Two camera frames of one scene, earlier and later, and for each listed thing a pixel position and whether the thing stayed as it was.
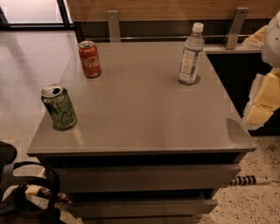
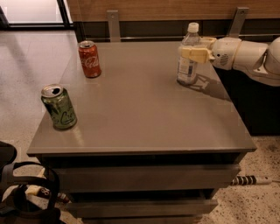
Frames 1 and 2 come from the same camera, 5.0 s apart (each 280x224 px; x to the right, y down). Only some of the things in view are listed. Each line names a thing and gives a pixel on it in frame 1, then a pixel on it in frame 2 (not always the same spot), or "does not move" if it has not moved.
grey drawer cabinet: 146,148 does not move
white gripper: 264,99 to 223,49
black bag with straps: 29,190 does not move
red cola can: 89,59 does not move
